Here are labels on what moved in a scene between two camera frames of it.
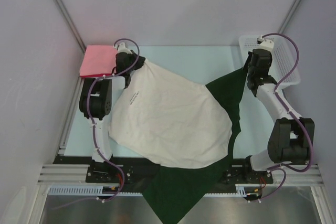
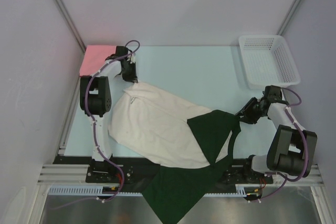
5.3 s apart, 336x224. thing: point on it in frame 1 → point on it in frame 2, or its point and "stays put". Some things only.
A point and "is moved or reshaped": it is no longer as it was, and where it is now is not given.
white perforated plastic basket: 284,56 stays put
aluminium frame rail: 296,174 stays put
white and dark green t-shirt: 187,129 is moved or reshaped
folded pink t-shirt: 98,61 stays put
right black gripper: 245,67 → 248,117
